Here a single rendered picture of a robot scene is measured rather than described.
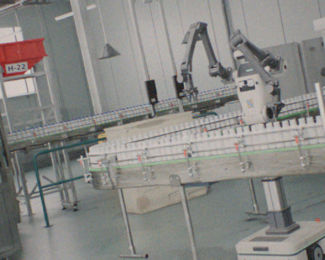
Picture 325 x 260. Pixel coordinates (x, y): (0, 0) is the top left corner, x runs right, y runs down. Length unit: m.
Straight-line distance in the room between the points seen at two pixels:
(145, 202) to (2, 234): 2.23
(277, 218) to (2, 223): 3.25
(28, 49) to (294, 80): 4.38
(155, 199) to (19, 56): 3.70
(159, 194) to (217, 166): 4.34
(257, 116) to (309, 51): 6.27
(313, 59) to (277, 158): 7.09
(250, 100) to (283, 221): 0.96
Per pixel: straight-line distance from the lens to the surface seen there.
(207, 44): 5.15
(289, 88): 10.93
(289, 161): 4.28
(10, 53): 11.14
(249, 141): 4.45
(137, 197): 8.76
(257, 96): 5.06
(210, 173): 4.66
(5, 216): 7.35
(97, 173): 5.47
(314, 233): 5.20
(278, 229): 5.23
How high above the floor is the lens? 1.49
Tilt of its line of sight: 3 degrees down
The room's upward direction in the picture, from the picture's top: 12 degrees counter-clockwise
